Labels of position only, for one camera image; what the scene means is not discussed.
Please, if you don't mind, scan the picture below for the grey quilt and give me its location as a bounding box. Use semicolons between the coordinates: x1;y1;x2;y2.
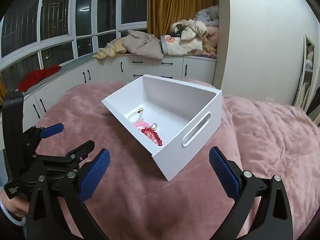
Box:
194;5;219;27

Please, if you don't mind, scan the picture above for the pink bead bracelet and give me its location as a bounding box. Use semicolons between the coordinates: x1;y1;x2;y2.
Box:
133;120;151;131

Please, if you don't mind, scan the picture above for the person's left hand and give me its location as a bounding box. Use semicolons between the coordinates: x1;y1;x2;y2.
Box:
1;190;29;217

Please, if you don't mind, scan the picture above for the white storage box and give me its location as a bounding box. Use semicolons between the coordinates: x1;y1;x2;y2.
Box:
102;75;222;181

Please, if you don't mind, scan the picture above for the yellow cloth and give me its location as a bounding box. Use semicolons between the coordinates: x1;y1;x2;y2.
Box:
93;38;127;60

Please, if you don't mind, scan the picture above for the cream crumpled garment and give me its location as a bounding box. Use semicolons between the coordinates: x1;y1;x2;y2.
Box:
170;19;208;41

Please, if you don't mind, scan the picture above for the red bead bracelet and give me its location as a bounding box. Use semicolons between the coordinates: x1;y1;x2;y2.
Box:
140;127;163;146

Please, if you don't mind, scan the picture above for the open wardrobe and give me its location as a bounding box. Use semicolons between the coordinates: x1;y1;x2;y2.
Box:
293;35;316;113

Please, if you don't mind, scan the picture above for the white window cabinet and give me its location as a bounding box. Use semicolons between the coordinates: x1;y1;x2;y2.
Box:
23;54;216;130

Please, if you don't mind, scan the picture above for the white jade bangle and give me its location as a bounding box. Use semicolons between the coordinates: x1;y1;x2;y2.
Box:
0;194;27;227

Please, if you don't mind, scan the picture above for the white bead bracelet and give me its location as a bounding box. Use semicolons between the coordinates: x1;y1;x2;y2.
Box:
126;107;146;124

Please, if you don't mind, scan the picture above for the white framed window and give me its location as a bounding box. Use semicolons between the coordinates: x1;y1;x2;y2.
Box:
1;0;147;90

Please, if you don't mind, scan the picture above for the pink fluffy bed blanket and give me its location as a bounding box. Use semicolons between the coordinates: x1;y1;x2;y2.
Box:
37;76;319;239

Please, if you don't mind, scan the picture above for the red garment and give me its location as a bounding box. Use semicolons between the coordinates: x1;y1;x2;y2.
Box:
17;65;62;92

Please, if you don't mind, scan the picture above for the mustard right curtain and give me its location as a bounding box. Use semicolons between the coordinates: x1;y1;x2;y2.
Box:
147;0;219;38

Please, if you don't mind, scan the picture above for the floral cream blanket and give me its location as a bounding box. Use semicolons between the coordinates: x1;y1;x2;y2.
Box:
161;35;216;58

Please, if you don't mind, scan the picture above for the beige jacket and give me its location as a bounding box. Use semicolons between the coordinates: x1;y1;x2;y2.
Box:
122;30;164;60

